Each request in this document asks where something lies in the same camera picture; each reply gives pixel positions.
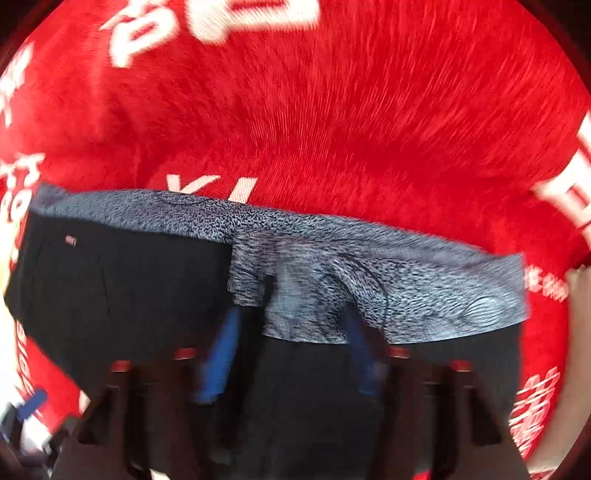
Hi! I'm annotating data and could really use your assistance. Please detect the red printed blanket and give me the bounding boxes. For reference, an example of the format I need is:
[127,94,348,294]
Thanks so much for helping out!
[0,0,591,480]

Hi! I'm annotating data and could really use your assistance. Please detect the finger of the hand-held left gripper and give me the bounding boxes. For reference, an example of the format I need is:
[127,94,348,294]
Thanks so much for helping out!
[16,389,51,422]

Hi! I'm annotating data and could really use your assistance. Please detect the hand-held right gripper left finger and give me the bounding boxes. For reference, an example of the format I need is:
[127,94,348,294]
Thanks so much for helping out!
[51,307,244,480]

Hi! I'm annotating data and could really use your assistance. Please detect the black pants with patterned stripes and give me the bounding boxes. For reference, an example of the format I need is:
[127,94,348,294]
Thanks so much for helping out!
[4,182,532,480]

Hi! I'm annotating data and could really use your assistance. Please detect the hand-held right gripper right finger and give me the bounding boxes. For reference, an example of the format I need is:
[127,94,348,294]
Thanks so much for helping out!
[344,305,532,480]

